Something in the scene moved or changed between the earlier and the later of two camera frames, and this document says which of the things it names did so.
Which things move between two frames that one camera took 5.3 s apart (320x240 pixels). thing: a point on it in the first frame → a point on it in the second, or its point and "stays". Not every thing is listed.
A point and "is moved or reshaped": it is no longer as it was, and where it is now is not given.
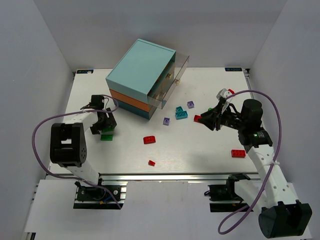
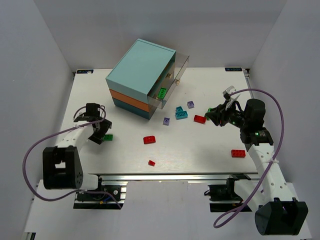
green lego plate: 106,137 stays
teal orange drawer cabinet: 143,67 stays
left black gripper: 104,122 → 102,131
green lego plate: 110,129 is moved or reshaped
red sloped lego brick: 196,117 stays
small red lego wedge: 151,163 stays
